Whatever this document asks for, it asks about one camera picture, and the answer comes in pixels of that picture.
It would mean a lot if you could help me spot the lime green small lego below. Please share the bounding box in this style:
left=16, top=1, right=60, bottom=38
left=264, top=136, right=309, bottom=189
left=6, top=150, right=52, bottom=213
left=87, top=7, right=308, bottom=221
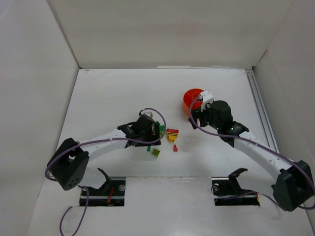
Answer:
left=152, top=149, right=160, bottom=158

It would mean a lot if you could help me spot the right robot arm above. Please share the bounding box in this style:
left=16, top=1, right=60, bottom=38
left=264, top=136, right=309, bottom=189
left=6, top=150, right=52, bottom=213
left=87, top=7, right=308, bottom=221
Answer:
left=189, top=99, right=315, bottom=212

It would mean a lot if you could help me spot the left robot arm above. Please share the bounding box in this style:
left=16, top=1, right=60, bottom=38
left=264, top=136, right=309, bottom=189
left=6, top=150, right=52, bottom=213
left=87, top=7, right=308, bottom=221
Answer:
left=46, top=114, right=161, bottom=191

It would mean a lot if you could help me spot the orange round divided container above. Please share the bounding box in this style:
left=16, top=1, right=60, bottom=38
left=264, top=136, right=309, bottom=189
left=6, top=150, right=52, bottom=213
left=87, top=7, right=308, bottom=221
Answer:
left=182, top=88, right=203, bottom=117

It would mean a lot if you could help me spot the red yellow striped lego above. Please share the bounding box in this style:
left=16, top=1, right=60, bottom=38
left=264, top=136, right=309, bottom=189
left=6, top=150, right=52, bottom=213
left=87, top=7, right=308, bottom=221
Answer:
left=166, top=128, right=179, bottom=143

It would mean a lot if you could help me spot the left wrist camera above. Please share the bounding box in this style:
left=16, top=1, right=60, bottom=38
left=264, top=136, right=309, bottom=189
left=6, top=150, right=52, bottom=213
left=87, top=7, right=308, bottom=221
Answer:
left=139, top=109, right=153, bottom=120

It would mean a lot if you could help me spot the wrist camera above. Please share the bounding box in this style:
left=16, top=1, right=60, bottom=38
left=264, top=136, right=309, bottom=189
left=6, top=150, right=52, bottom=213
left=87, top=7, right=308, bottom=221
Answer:
left=139, top=109, right=153, bottom=120
left=198, top=90, right=214, bottom=112

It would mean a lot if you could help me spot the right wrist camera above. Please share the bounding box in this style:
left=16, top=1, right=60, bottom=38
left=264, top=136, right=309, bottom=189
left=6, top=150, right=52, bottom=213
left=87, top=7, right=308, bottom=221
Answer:
left=198, top=90, right=214, bottom=112

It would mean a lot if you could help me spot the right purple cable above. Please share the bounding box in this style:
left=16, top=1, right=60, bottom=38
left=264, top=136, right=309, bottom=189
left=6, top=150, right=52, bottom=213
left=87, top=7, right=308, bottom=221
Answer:
left=189, top=97, right=315, bottom=211

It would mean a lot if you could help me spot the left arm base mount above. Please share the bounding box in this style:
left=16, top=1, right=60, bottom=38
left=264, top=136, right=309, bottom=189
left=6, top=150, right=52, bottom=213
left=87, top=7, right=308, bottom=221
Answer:
left=78, top=168, right=126, bottom=207

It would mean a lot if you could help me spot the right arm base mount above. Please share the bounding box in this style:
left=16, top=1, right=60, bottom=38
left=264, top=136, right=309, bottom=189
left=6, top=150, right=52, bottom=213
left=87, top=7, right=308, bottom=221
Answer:
left=211, top=168, right=260, bottom=207

